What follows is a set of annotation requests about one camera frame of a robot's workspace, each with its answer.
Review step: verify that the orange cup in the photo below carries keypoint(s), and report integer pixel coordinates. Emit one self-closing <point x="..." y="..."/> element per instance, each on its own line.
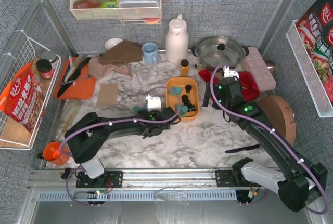
<point x="52" y="154"/>

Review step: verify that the purple spatula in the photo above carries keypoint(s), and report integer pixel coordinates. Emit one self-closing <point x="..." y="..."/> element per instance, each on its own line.
<point x="247" y="148"/>

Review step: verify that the white wire basket left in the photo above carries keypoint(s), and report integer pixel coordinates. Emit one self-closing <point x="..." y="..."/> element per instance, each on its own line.
<point x="13" y="135"/>

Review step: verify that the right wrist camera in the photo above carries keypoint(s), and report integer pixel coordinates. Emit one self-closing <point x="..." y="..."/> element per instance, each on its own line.
<point x="227" y="72"/>

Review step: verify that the orange cutting board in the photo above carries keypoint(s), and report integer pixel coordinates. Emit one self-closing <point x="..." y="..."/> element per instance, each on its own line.
<point x="82" y="88"/>

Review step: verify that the black kitchen knife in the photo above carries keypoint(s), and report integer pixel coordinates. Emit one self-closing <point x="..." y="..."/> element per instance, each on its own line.
<point x="71" y="77"/>

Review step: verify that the orange snack bag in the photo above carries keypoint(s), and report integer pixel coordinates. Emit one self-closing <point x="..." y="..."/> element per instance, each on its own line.
<point x="21" y="100"/>

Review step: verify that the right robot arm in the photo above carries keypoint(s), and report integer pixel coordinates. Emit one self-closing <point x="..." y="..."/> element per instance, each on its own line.
<point x="299" y="183"/>

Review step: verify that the silver lidded jar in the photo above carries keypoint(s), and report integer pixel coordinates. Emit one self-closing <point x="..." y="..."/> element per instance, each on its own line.
<point x="50" y="56"/>

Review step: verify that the red lidded jar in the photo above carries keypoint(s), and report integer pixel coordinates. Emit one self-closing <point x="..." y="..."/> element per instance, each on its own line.
<point x="45" y="69"/>

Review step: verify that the red seasoning packets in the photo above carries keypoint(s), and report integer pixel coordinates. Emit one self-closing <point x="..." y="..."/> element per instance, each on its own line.
<point x="315" y="30"/>

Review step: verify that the steel pot with lid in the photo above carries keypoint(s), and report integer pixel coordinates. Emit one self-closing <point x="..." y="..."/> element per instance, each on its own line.
<point x="215" y="50"/>

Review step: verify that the pink egg tray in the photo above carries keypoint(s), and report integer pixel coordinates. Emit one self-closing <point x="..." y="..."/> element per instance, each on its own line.
<point x="255" y="65"/>

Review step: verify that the small orange bottle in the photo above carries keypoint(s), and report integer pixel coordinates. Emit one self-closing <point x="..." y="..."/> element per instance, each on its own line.
<point x="184" y="68"/>

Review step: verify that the light blue mug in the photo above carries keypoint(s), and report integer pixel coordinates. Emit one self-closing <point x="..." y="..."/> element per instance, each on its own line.
<point x="150" y="53"/>

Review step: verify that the red cloth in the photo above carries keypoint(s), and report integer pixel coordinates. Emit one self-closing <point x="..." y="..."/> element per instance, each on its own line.
<point x="249" y="89"/>

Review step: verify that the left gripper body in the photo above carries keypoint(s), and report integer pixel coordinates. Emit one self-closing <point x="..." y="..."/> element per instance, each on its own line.
<point x="171" y="111"/>

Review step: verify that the striped pink cloth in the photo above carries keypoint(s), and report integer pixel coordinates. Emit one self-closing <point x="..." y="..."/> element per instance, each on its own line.
<point x="99" y="71"/>

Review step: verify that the white thermos jug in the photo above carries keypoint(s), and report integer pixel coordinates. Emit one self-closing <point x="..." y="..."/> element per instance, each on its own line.
<point x="177" y="40"/>

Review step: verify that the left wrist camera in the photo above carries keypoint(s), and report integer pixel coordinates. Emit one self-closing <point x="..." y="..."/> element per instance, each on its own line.
<point x="153" y="103"/>

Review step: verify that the orange storage basket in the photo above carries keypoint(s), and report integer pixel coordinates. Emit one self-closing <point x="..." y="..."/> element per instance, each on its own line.
<point x="193" y="96"/>

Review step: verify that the round wooden board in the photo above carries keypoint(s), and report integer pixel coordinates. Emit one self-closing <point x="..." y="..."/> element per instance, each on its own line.
<point x="280" y="115"/>

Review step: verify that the tan felt coaster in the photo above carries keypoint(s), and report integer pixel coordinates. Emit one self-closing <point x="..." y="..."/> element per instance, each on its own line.
<point x="107" y="96"/>

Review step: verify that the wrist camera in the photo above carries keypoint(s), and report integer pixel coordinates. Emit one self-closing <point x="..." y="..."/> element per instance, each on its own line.
<point x="227" y="72"/>
<point x="153" y="103"/>

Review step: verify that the white mesh basket right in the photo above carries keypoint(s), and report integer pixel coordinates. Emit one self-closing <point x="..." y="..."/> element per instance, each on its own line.
<point x="317" y="92"/>

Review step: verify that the black coffee capsule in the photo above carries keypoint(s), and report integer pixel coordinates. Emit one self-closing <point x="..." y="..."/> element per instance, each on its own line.
<point x="184" y="98"/>
<point x="188" y="88"/>
<point x="191" y="107"/>

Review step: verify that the clear plastic containers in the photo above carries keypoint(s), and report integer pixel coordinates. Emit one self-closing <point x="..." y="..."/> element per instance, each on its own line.
<point x="133" y="9"/>

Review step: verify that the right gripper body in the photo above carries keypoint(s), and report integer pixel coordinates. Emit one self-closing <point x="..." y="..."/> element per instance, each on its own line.
<point x="228" y="81"/>

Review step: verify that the green coffee capsule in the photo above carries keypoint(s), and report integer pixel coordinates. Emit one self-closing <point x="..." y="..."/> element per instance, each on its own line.
<point x="178" y="90"/>
<point x="172" y="91"/>
<point x="137" y="109"/>
<point x="178" y="108"/>
<point x="184" y="109"/>

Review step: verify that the white bowl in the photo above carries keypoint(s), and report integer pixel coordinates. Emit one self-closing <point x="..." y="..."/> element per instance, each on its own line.
<point x="111" y="43"/>

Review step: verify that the brown cloth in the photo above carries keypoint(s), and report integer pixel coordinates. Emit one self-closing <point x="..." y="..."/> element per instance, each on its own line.
<point x="124" y="52"/>

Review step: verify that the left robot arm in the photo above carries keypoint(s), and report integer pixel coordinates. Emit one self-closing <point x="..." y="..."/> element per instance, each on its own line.
<point x="88" y="135"/>

